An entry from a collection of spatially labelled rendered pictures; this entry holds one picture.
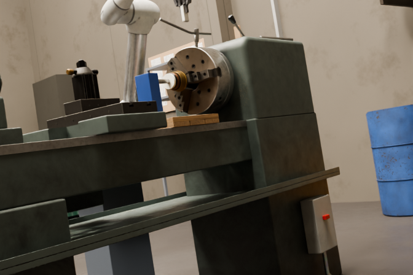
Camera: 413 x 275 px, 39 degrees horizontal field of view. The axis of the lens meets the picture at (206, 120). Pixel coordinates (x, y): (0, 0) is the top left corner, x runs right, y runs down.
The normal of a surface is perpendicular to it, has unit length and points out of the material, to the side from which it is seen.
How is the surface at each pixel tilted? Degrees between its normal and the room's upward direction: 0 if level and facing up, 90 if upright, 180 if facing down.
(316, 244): 90
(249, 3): 90
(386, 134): 90
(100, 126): 90
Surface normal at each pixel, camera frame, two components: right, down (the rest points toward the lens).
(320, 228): 0.78, -0.15
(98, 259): -0.74, 0.08
